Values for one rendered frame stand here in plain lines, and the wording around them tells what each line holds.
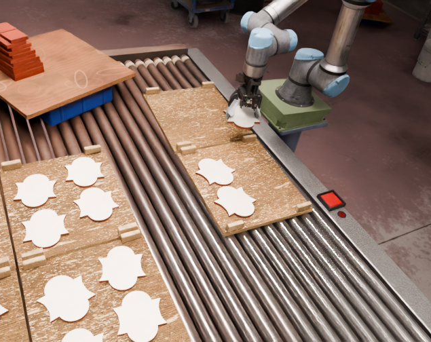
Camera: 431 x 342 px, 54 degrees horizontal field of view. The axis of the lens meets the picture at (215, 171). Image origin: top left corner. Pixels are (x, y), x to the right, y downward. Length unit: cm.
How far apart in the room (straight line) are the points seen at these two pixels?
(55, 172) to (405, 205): 245
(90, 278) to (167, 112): 83
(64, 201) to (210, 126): 67
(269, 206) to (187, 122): 53
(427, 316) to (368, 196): 183
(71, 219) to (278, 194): 70
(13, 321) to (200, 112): 108
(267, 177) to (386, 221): 162
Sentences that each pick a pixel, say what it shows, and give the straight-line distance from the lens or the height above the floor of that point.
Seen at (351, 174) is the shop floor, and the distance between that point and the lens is 330.
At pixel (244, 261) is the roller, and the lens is 131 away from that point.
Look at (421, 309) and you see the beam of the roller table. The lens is 144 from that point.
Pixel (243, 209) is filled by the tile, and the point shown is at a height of 95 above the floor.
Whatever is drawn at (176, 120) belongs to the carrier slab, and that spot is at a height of 94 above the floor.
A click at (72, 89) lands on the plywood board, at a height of 104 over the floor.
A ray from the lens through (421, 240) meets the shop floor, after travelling 307.
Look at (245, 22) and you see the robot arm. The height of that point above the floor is 136.
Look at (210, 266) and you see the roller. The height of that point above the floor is 92.
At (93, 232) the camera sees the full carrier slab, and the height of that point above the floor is 94.
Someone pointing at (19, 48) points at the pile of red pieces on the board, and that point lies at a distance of 176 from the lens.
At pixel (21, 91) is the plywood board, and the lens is 173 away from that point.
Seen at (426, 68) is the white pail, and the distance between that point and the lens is 503.
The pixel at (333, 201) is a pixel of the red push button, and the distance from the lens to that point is 157.
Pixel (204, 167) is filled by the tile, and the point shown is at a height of 95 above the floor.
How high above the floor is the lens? 195
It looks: 42 degrees down
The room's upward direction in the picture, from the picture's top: 11 degrees clockwise
